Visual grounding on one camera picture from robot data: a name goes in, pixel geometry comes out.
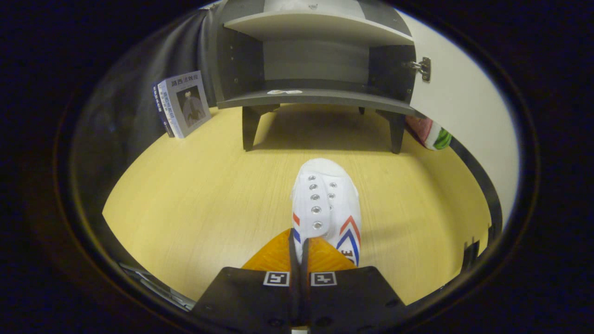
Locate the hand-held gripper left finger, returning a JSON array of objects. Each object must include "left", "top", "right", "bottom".
[{"left": 193, "top": 228, "right": 298, "bottom": 334}]

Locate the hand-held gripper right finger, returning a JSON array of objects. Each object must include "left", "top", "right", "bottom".
[{"left": 300, "top": 237, "right": 404, "bottom": 334}]

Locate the white red blue striped shoe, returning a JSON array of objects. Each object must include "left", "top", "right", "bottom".
[{"left": 291, "top": 159, "right": 362, "bottom": 267}]

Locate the dark grey shoe cabinet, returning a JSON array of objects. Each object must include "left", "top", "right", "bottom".
[{"left": 216, "top": 0, "right": 418, "bottom": 154}]

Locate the metal door hinge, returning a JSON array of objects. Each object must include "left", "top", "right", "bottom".
[{"left": 407, "top": 57, "right": 432, "bottom": 83}]

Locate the grey cabinet shelf board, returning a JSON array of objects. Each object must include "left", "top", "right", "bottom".
[{"left": 224, "top": 12, "right": 413, "bottom": 46}]

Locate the watermelon pattern soft object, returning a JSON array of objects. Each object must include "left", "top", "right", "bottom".
[{"left": 405, "top": 115, "right": 453, "bottom": 151}]

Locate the grey cover book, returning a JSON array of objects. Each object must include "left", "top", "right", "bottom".
[{"left": 158, "top": 71, "right": 213, "bottom": 139}]

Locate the white spine book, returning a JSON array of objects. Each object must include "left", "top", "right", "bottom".
[{"left": 155, "top": 81, "right": 179, "bottom": 138}]

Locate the blue spine book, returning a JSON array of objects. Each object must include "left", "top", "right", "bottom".
[{"left": 152, "top": 83, "right": 170, "bottom": 137}]

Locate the black backdrop cloth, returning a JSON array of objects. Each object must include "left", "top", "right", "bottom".
[{"left": 70, "top": 9, "right": 221, "bottom": 186}]

